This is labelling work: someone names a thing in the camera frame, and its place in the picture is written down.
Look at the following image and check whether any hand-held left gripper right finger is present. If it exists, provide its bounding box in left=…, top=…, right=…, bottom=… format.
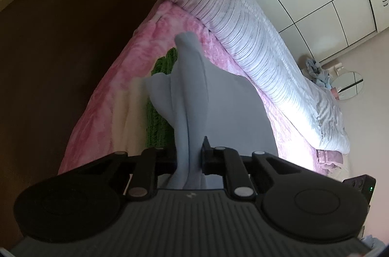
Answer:
left=201, top=136, right=300, bottom=203

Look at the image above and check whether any white striped quilt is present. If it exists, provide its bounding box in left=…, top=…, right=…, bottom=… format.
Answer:
left=134, top=0, right=351, bottom=154

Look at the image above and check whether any pink floral blanket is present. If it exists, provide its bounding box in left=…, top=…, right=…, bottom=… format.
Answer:
left=58, top=0, right=323, bottom=175

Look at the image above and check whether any pale blue cloth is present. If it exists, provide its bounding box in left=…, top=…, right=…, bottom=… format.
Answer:
left=362, top=234, right=386, bottom=255

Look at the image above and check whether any green knit cloth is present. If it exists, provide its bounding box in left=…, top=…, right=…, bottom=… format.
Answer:
left=146, top=47, right=180, bottom=151

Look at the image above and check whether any pile of blue clothes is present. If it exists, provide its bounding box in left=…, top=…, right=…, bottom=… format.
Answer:
left=305, top=56, right=332, bottom=90

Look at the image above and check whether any light blue garment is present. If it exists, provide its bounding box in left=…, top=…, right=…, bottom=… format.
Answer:
left=143, top=31, right=278, bottom=191

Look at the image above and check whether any round mirror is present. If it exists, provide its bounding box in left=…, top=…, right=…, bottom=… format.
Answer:
left=331, top=71, right=364, bottom=101

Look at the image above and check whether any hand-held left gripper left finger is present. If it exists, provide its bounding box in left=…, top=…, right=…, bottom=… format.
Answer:
left=61, top=148, right=177, bottom=201

